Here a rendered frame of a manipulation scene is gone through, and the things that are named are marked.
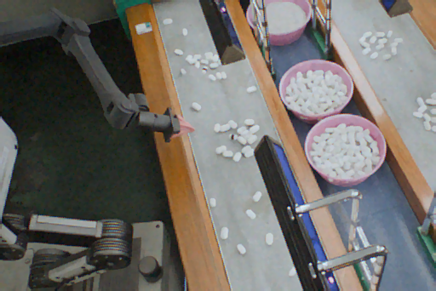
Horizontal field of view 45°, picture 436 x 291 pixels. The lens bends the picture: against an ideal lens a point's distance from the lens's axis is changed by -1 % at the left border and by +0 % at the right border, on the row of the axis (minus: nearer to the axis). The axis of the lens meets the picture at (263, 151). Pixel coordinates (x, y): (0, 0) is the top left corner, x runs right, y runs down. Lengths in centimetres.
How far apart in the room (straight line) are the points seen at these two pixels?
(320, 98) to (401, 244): 60
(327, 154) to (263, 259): 42
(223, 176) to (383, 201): 53
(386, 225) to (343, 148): 30
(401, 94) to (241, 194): 69
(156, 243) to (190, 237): 37
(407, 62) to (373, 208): 61
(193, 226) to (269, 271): 28
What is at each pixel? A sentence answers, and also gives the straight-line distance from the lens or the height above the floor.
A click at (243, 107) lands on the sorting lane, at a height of 74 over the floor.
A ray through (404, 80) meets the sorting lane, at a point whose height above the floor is 74.
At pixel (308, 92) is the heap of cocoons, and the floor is 74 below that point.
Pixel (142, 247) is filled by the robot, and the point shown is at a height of 48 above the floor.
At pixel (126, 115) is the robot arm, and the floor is 104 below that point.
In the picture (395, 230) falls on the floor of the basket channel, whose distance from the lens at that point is 172.
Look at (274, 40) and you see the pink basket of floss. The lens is 217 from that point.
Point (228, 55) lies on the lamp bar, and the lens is 162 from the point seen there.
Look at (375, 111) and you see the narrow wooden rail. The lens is 185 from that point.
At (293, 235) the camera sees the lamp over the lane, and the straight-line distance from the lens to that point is 124.
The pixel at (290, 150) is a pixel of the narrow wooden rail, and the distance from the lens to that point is 175.
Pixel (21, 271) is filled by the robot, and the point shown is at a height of 47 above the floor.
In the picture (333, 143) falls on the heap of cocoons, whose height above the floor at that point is 73.
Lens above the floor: 221
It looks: 55 degrees down
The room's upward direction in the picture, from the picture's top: 10 degrees counter-clockwise
